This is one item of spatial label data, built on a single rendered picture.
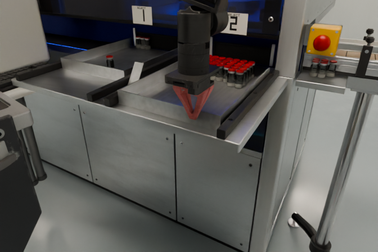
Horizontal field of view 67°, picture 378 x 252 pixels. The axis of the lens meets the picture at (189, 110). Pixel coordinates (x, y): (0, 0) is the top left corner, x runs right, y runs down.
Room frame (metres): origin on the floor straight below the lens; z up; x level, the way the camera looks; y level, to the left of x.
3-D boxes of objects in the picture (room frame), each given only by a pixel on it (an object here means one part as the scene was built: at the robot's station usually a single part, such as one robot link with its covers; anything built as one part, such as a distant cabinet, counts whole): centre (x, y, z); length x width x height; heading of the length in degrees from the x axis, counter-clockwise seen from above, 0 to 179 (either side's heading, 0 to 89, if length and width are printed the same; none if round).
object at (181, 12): (0.51, -0.01, 1.08); 0.07 x 0.06 x 0.07; 153
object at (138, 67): (0.68, 0.17, 0.91); 0.14 x 0.03 x 0.06; 151
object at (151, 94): (0.69, -0.03, 0.90); 0.34 x 0.26 x 0.04; 150
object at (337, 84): (0.80, -0.40, 0.87); 0.14 x 0.13 x 0.02; 150
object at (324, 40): (0.73, -0.34, 0.99); 0.04 x 0.04 x 0.04; 60
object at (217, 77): (0.77, -0.08, 0.90); 0.18 x 0.02 x 0.05; 60
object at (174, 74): (0.50, -0.01, 1.01); 0.10 x 0.07 x 0.07; 151
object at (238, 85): (0.71, -0.13, 0.90); 0.02 x 0.02 x 0.05
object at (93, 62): (0.96, 0.21, 0.90); 0.34 x 0.26 x 0.04; 150
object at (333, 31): (0.77, -0.36, 1.00); 0.08 x 0.07 x 0.07; 150
